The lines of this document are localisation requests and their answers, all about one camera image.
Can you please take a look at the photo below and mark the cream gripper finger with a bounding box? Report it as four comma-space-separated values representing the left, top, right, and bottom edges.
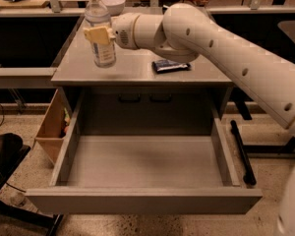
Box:
83, 26, 115, 45

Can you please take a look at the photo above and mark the clear plastic water bottle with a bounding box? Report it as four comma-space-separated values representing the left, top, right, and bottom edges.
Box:
84, 0, 116, 68

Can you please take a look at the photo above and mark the black chair base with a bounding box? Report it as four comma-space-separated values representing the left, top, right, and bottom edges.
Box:
0, 132, 65, 236

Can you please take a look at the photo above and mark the grey open top drawer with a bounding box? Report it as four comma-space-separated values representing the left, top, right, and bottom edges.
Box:
27, 88, 263, 214

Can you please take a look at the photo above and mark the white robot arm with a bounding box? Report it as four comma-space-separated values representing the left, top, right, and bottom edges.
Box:
84, 3, 295, 138

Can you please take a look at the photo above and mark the dark blue snack bar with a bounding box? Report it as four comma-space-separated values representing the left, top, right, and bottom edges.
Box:
151, 60, 191, 74

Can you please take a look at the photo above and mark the white ceramic bowl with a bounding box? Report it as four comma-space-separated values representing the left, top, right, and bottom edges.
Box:
101, 0, 126, 16

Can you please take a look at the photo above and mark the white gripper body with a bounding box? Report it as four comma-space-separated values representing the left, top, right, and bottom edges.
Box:
112, 13, 140, 49

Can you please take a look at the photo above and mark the grey cabinet counter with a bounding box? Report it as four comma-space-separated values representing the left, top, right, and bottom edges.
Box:
51, 20, 232, 86

